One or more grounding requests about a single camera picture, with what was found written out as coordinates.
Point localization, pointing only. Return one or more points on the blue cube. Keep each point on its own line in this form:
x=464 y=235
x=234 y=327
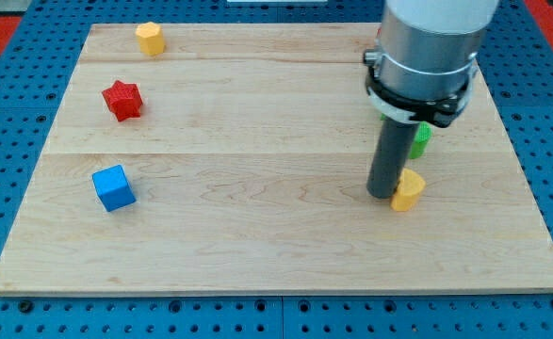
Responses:
x=112 y=188

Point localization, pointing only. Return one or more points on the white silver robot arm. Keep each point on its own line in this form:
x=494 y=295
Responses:
x=424 y=48

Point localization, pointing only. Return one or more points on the wooden board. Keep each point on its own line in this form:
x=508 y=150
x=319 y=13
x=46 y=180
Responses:
x=249 y=165

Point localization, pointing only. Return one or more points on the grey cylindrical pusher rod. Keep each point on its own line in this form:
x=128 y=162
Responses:
x=392 y=151

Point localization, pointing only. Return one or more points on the yellow heart block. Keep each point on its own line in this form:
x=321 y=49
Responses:
x=408 y=191

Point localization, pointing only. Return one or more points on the green block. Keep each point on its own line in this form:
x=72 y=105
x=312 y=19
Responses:
x=421 y=140

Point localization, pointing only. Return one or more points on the red star block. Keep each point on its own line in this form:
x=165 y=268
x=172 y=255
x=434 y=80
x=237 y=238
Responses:
x=123 y=100

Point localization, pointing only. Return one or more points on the black white wrist clamp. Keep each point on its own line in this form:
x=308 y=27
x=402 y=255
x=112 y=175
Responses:
x=417 y=106

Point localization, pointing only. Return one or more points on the yellow hexagon block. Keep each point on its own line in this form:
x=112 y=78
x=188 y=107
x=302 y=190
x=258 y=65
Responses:
x=150 y=39

